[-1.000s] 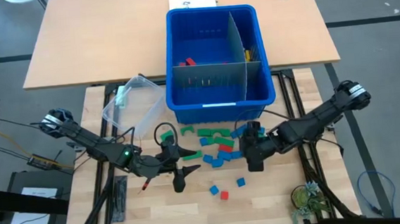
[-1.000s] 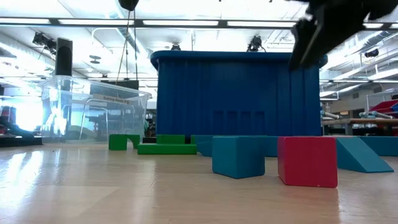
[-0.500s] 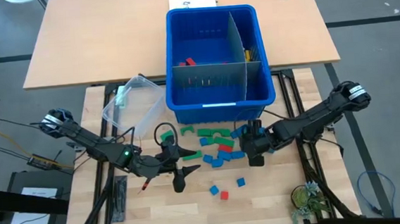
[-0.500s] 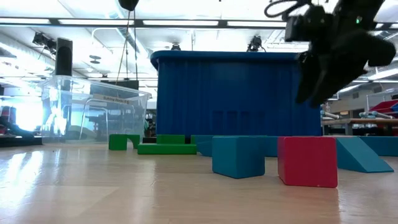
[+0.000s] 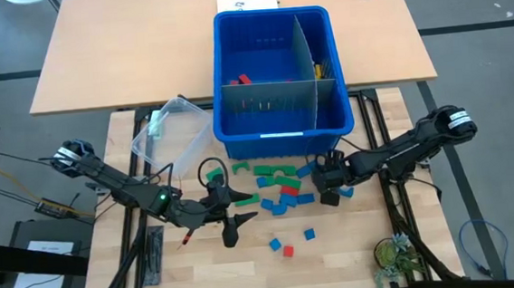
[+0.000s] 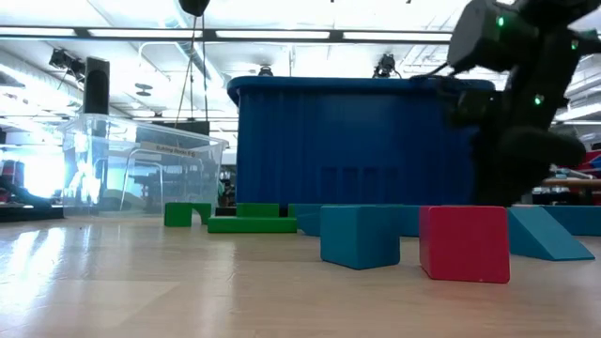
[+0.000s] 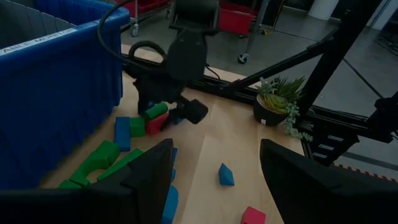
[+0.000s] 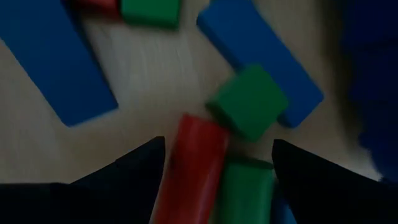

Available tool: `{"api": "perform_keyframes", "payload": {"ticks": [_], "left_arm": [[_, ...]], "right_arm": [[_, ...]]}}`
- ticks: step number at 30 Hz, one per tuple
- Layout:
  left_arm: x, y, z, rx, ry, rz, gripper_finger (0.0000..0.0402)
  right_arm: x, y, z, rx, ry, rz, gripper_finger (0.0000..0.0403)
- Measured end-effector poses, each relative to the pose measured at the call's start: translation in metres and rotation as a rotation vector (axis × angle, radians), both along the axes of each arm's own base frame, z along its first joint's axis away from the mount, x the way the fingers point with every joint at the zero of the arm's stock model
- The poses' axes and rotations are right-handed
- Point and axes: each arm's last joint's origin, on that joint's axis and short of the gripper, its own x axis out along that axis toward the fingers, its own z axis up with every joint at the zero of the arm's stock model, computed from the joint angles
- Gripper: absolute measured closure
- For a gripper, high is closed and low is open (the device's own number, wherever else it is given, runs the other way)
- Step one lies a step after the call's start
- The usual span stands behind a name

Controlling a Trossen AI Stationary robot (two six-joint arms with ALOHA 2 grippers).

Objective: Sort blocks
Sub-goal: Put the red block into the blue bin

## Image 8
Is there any long blue block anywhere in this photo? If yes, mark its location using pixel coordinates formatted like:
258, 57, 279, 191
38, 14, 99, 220
0, 0, 119, 128

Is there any green cylinder block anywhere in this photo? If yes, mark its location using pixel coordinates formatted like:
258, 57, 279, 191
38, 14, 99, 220
213, 157, 275, 224

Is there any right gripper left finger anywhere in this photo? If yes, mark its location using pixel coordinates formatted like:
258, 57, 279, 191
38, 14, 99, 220
0, 136, 166, 224

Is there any red block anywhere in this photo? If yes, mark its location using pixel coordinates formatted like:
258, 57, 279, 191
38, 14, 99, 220
70, 0, 121, 17
153, 113, 231, 224

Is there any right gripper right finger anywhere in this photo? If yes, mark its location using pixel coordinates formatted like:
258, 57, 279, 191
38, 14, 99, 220
272, 139, 398, 224

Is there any large blue plastic bin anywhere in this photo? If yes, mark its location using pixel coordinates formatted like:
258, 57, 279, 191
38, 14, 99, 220
340, 0, 398, 186

